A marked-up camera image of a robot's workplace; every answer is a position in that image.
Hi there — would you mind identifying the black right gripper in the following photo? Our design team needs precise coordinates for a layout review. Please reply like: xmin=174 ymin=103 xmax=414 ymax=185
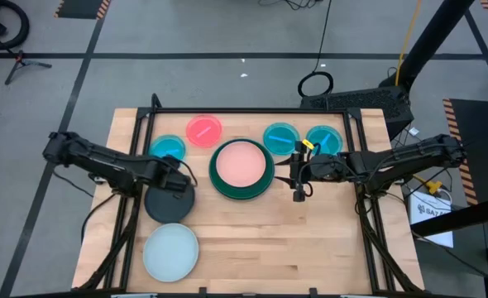
xmin=274 ymin=151 xmax=348 ymax=186

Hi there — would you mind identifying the black plastic plate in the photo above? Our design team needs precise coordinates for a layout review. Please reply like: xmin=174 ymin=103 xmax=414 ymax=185
xmin=143 ymin=181 xmax=196 ymax=225

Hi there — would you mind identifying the teal translucent small plate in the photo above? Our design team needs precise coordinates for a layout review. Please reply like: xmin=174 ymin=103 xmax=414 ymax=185
xmin=262 ymin=122 xmax=301 ymax=156
xmin=305 ymin=125 xmax=344 ymax=156
xmin=148 ymin=134 xmax=187 ymax=162

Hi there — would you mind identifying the pink plastic plate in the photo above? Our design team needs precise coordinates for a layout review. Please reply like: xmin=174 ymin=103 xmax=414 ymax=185
xmin=215 ymin=141 xmax=267 ymax=188

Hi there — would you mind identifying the large dark green plastic plate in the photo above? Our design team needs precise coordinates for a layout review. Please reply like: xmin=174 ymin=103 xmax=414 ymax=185
xmin=208 ymin=138 xmax=276 ymax=202

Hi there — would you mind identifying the red translucent small plate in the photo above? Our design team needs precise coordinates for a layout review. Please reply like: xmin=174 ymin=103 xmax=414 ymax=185
xmin=185 ymin=114 xmax=224 ymax=149

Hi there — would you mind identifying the light blue plastic plate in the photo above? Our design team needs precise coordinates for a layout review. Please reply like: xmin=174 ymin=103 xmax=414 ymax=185
xmin=142 ymin=223 xmax=200 ymax=284

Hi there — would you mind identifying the white labelled box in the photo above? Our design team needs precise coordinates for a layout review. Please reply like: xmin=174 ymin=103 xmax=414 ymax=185
xmin=408 ymin=188 xmax=455 ymax=248

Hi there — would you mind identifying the black metal beam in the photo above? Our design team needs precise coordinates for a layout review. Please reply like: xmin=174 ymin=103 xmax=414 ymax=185
xmin=411 ymin=194 xmax=488 ymax=238

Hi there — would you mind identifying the black tripod stand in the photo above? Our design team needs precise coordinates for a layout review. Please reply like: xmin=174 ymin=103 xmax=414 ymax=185
xmin=3 ymin=49 xmax=53 ymax=87

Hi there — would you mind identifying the black slanted pole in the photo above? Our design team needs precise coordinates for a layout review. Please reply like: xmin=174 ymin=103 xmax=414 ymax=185
xmin=378 ymin=0 xmax=475 ymax=90

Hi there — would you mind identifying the black hazard-striped platform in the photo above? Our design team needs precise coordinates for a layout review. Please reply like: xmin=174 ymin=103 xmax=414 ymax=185
xmin=442 ymin=98 xmax=488 ymax=206

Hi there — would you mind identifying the black metal table frame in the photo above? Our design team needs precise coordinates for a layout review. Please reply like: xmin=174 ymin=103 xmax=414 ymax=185
xmin=72 ymin=93 xmax=426 ymax=298

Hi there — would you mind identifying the black coiled floor cable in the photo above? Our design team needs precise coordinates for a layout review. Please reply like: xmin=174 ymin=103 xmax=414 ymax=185
xmin=296 ymin=0 xmax=335 ymax=99

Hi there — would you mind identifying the black power cable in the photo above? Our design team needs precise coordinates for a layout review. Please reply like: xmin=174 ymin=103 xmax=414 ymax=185
xmin=52 ymin=170 xmax=119 ymax=246

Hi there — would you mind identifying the yellow plug cable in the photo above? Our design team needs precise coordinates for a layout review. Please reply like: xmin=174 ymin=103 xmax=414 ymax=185
xmin=412 ymin=173 xmax=444 ymax=196

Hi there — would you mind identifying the yellow hanging cable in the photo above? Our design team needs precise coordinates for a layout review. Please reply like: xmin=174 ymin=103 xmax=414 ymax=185
xmin=395 ymin=0 xmax=423 ymax=87

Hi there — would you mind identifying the black cable bundle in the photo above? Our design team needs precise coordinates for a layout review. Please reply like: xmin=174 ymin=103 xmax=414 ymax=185
xmin=258 ymin=0 xmax=323 ymax=12

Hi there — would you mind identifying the black vacuum hose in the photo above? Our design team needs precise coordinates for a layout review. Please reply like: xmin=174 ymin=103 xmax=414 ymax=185
xmin=0 ymin=0 xmax=31 ymax=51

